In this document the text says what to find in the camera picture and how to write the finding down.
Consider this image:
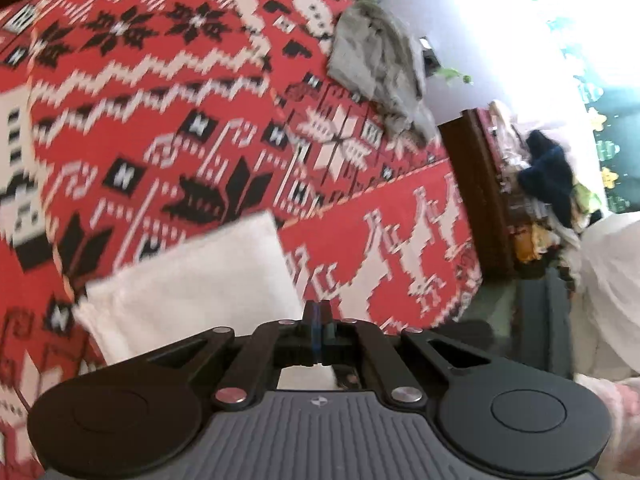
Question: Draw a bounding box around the dark blue garment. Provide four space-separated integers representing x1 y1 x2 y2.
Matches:
516 129 577 229

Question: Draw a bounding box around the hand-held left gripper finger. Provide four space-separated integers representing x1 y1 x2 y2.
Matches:
318 300 502 407
132 300 320 410

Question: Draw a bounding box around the wooden cabinet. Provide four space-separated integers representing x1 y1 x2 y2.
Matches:
436 107 522 282

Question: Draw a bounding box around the grey garment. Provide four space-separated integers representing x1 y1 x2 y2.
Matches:
326 0 444 144

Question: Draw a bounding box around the wooden side table with clutter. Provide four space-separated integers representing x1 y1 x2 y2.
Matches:
489 99 607 262

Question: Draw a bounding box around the green curtain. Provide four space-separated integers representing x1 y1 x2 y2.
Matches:
545 10 640 217

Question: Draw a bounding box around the dark grey case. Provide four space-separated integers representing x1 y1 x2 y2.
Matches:
514 266 577 382

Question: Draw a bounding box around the white knit sweater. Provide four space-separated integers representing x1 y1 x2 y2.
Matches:
74 209 342 392

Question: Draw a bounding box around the red patterned blanket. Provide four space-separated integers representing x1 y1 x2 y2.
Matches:
0 0 484 467

